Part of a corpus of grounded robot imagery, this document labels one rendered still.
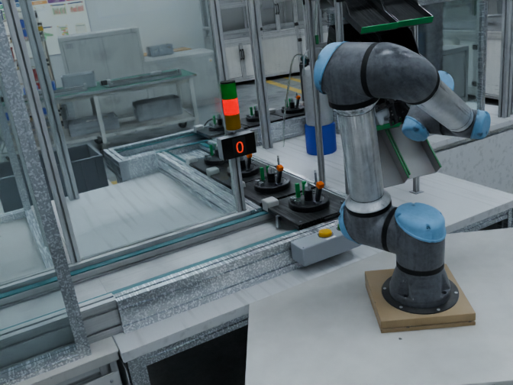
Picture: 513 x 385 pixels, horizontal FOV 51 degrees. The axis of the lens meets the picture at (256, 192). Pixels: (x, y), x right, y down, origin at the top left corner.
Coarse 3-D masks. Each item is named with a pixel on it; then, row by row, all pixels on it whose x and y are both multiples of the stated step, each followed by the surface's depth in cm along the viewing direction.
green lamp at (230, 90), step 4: (220, 84) 171; (224, 84) 169; (228, 84) 169; (232, 84) 169; (224, 88) 169; (228, 88) 169; (232, 88) 170; (236, 88) 172; (224, 92) 170; (228, 92) 170; (232, 92) 170; (236, 92) 171; (224, 96) 171; (228, 96) 170; (232, 96) 170; (236, 96) 171
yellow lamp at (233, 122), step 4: (224, 116) 174; (228, 116) 173; (232, 116) 172; (236, 116) 173; (228, 120) 173; (232, 120) 173; (236, 120) 173; (228, 124) 174; (232, 124) 173; (236, 124) 174; (240, 124) 176; (228, 128) 174; (232, 128) 174; (236, 128) 174
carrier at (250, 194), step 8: (272, 168) 203; (264, 176) 207; (272, 176) 203; (288, 176) 214; (248, 184) 211; (256, 184) 204; (264, 184) 203; (272, 184) 202; (280, 184) 200; (288, 184) 202; (248, 192) 202; (256, 192) 201; (264, 192) 200; (272, 192) 199; (280, 192) 198; (288, 192) 197; (256, 200) 194
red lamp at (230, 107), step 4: (224, 100) 171; (228, 100) 171; (232, 100) 171; (236, 100) 172; (224, 104) 172; (228, 104) 171; (232, 104) 171; (236, 104) 172; (224, 108) 172; (228, 108) 172; (232, 108) 172; (236, 108) 172; (224, 112) 173; (228, 112) 172; (232, 112) 172; (236, 112) 172
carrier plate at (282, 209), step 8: (328, 192) 192; (280, 200) 191; (288, 200) 190; (336, 200) 185; (272, 208) 185; (280, 208) 184; (288, 208) 183; (328, 208) 179; (336, 208) 179; (280, 216) 179; (288, 216) 177; (296, 216) 176; (304, 216) 175; (312, 216) 174; (320, 216) 174; (328, 216) 174; (288, 224) 175; (296, 224) 170; (304, 224) 170; (312, 224) 172
